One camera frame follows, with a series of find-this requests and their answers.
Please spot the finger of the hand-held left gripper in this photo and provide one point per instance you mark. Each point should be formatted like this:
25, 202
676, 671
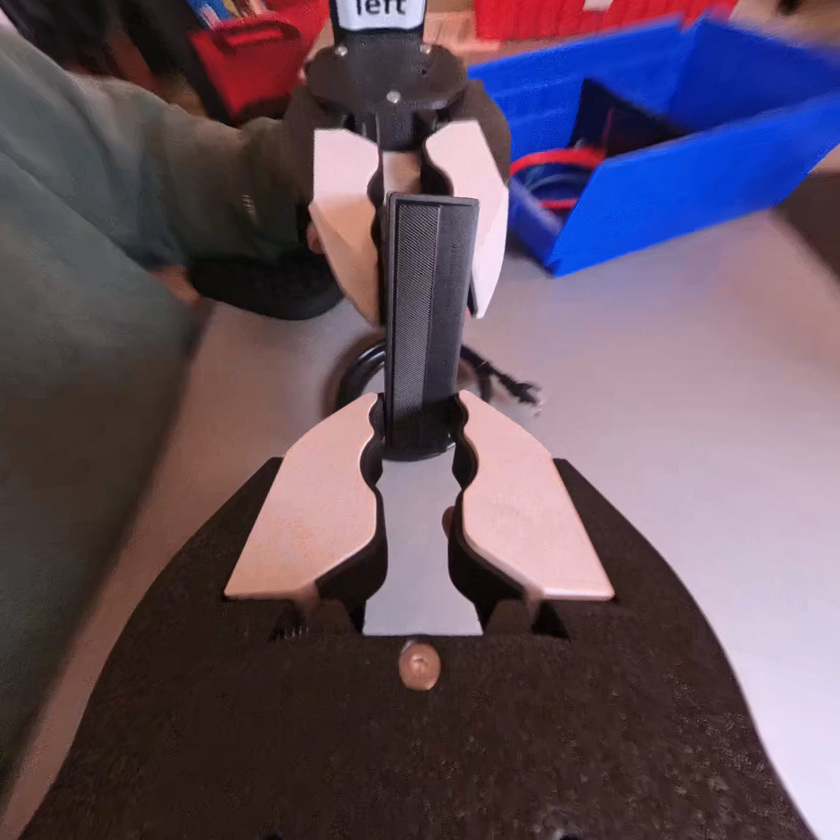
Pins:
489, 223
344, 210

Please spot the black ethernet switch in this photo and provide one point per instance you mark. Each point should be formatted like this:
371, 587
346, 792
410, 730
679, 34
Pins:
426, 295

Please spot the red plastic bin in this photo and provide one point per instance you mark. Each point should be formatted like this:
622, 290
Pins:
558, 19
262, 72

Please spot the person's green clothed torso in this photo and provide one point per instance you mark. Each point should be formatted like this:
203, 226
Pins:
65, 459

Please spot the person's left hand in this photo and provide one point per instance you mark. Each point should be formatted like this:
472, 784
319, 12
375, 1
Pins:
315, 239

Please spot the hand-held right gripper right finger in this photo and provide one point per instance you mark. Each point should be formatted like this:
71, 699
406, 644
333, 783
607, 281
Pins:
525, 518

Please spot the blue plastic bin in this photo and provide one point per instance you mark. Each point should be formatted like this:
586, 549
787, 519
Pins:
689, 184

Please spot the black textured cloth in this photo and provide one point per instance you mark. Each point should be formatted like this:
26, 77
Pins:
269, 289

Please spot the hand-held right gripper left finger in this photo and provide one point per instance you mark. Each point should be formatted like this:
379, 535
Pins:
315, 512

